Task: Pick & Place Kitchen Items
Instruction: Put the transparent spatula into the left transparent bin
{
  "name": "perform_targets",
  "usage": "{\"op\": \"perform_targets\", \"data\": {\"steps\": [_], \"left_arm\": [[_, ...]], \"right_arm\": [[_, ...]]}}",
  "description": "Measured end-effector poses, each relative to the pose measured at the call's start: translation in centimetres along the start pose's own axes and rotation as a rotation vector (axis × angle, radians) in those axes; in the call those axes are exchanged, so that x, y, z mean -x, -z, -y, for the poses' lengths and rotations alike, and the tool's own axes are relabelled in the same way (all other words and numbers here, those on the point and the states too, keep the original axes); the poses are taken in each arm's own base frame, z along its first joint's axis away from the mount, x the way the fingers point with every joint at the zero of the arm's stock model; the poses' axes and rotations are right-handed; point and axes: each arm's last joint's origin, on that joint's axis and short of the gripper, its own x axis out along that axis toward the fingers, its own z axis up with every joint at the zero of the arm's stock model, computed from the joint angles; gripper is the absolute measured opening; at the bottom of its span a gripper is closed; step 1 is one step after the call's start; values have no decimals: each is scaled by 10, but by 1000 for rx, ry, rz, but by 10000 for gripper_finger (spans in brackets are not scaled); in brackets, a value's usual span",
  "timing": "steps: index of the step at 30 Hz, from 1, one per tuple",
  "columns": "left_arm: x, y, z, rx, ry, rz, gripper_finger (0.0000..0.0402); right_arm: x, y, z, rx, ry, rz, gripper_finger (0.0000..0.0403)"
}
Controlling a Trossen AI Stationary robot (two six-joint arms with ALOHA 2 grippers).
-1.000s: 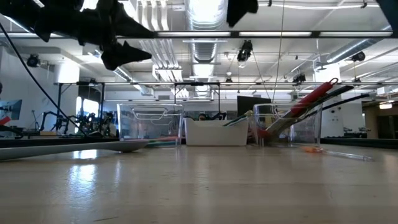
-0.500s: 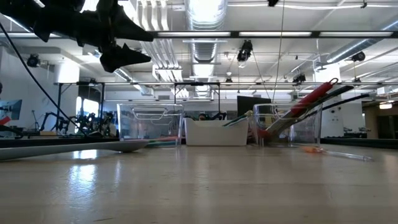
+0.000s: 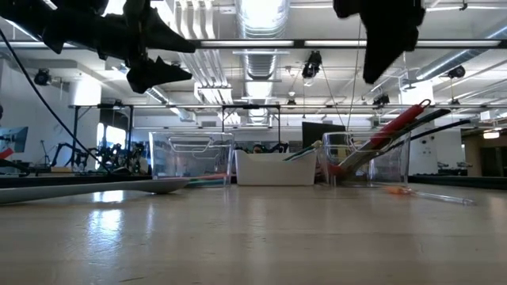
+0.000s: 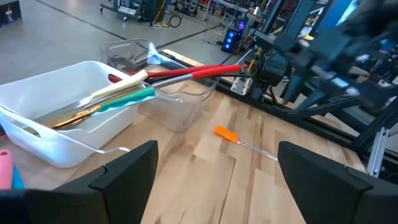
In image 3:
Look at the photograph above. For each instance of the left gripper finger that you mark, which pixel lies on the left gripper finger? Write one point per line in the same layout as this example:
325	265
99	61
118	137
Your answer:
166	41
150	77

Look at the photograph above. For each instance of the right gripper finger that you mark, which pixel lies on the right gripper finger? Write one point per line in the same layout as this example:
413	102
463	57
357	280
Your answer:
384	47

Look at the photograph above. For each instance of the red ladle with steel neck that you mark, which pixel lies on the red ladle with steel neck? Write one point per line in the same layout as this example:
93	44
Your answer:
396	126

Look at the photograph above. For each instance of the black slotted spoon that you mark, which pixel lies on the black slotted spoon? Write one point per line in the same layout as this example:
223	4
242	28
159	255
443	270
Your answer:
435	115
443	130

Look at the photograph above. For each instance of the red silicone spatula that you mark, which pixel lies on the red silicone spatula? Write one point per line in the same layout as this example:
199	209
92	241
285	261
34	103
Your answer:
214	177

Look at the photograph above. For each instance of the grey plastic spoon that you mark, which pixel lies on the grey plastic spoon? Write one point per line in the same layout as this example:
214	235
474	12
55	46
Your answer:
99	189

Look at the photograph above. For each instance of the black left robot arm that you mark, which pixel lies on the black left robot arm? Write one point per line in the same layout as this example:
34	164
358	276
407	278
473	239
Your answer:
24	12

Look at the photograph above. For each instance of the small black robot arm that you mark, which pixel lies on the small black robot arm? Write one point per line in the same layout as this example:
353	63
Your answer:
115	156
63	147

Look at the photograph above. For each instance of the black ceiling spotlight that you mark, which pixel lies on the black ceiling spotlight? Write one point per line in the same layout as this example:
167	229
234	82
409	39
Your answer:
42	78
313	65
381	100
456	72

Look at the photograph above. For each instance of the clear plastic bin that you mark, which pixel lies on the clear plastic bin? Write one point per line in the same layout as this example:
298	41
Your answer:
396	170
190	158

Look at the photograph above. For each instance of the black monitor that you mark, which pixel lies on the black monitor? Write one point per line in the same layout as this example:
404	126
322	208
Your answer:
317	130

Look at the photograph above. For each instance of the person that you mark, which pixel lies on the person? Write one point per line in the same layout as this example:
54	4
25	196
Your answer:
258	149

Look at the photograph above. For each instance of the white plastic bin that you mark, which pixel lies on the white plastic bin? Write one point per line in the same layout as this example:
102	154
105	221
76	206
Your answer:
273	172

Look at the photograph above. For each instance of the black metal workstation frame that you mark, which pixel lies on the black metal workstation frame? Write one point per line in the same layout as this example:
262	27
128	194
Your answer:
75	134
223	126

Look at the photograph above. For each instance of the silver ventilation duct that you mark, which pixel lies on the silver ventilation duct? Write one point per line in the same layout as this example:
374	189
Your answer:
259	67

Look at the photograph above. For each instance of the blue wall screen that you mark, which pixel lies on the blue wall screen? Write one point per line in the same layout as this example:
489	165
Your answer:
16	136

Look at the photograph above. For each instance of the black aluminium table frame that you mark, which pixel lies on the black aluminium table frame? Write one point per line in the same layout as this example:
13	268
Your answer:
59	180

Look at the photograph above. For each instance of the lit wall lamp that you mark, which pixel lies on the lit wall lamp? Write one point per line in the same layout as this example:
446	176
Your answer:
491	135

